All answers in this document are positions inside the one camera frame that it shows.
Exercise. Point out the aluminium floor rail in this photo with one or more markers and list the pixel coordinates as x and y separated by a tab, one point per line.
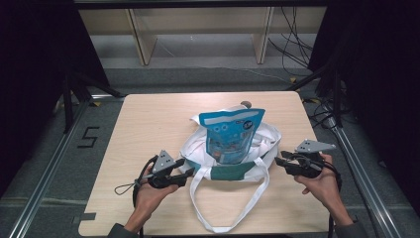
43	178
363	175

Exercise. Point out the white tote bag coloured patches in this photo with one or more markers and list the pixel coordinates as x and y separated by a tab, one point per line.
231	173

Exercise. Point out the grey tape strip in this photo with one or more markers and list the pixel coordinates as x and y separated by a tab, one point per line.
86	217

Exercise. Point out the blue refill pouch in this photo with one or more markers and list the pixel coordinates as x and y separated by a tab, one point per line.
231	139

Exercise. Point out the black metal stand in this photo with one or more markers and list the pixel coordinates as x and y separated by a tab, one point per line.
68	105
336	95

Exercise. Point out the light wooden shelf unit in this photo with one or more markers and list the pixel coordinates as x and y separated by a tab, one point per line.
145	39

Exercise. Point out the dark curtain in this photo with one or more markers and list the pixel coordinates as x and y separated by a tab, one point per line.
29	82
386	82

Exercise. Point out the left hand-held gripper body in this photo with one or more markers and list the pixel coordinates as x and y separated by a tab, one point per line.
162	162

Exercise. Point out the person's right hand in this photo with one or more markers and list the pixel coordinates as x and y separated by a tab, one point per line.
325	186

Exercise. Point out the person's left hand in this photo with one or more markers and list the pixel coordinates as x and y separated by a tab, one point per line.
147	198

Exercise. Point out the yellow tape piece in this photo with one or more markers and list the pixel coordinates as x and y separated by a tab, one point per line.
293	80
314	100
96	103

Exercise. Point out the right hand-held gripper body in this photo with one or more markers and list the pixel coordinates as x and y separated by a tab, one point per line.
312	146

